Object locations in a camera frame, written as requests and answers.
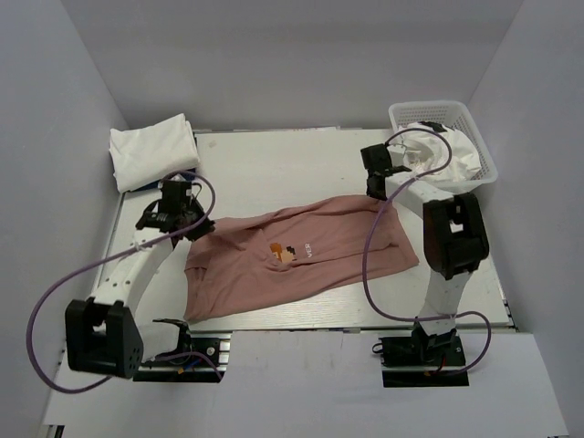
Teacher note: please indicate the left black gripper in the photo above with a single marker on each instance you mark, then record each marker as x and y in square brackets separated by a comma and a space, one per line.
[204, 228]

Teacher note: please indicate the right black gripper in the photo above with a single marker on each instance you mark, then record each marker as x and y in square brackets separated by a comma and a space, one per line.
[374, 195]

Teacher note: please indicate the pink printed t-shirt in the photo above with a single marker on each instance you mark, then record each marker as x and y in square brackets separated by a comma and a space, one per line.
[258, 262]

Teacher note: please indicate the white printed t-shirt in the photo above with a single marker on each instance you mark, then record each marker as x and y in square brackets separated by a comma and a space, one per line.
[422, 151]

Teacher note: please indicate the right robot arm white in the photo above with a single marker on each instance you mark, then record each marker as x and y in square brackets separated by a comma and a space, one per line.
[454, 240]

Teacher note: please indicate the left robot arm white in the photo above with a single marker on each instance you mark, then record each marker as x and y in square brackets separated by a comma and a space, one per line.
[102, 335]

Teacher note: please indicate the folded blue t-shirt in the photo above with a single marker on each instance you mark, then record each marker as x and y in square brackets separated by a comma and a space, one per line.
[188, 175]

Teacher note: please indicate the white plastic basket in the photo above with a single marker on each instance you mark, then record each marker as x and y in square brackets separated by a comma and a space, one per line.
[436, 133]

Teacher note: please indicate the folded white t-shirt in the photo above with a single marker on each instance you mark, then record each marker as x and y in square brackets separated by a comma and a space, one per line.
[143, 156]

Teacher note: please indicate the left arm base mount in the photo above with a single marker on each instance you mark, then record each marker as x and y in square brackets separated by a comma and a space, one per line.
[191, 360]

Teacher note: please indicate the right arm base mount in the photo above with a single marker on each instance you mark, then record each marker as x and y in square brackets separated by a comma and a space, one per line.
[420, 360]

